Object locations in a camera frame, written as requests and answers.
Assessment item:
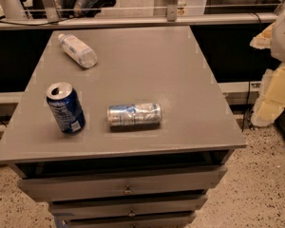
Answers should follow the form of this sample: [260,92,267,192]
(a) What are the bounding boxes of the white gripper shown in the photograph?
[250,10,285,127]

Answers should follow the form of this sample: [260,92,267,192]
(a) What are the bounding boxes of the silver redbull can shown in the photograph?
[107,103,162,127]

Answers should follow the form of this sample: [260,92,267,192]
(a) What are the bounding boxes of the blue pepsi can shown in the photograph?
[47,82,86,134]

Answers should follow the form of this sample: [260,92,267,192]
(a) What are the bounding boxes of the grey drawer cabinet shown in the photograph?
[0,27,245,228]

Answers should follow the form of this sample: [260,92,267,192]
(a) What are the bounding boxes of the middle grey drawer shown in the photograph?
[49,194,207,220]

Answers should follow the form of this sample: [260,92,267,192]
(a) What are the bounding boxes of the grey drawer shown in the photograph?
[55,212,196,228]
[18,165,227,201]
[49,194,207,220]

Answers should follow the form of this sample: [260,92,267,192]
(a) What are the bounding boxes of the bottom grey drawer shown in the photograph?
[55,212,196,228]

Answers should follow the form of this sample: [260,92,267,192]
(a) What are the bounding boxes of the clear plastic water bottle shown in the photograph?
[58,34,97,68]

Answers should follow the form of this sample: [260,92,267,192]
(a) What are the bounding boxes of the top grey drawer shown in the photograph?
[18,165,227,201]

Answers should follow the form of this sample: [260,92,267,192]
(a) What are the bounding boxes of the black cable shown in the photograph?
[241,12,263,133]

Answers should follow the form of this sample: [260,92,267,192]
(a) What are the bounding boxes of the grey metal rail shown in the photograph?
[0,13,277,30]

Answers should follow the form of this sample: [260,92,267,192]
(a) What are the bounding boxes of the grey metal post bracket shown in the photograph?
[167,0,178,22]

